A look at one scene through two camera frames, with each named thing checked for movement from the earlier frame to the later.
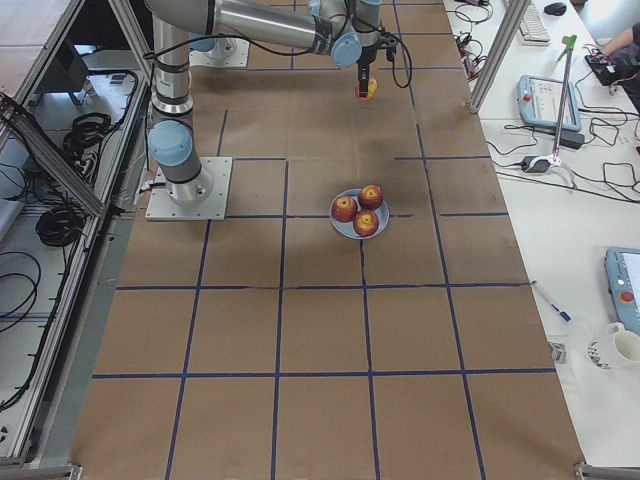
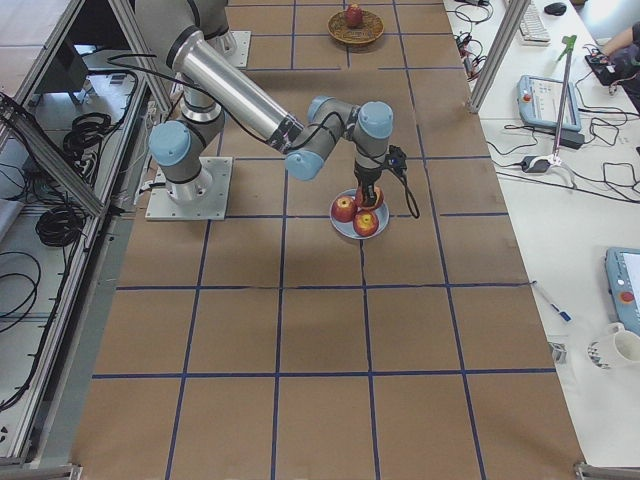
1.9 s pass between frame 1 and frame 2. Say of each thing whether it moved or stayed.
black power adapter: stayed
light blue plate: stayed
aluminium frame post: stayed
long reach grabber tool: stayed
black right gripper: moved
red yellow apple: moved
